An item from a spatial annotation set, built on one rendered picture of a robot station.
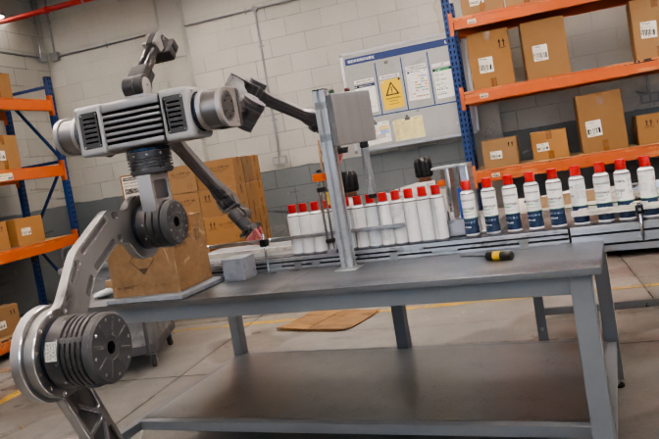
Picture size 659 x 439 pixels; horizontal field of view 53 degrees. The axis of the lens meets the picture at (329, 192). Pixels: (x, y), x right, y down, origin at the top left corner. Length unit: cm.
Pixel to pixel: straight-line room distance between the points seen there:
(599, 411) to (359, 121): 123
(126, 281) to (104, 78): 577
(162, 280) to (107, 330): 87
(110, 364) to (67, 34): 709
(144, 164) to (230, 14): 555
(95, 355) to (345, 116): 124
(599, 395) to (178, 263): 148
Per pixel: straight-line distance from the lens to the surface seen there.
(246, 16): 750
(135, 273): 263
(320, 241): 265
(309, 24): 724
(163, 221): 205
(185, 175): 605
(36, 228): 688
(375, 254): 254
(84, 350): 168
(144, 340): 486
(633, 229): 239
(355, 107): 246
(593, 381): 211
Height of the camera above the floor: 125
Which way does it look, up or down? 3 degrees down
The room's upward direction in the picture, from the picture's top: 10 degrees counter-clockwise
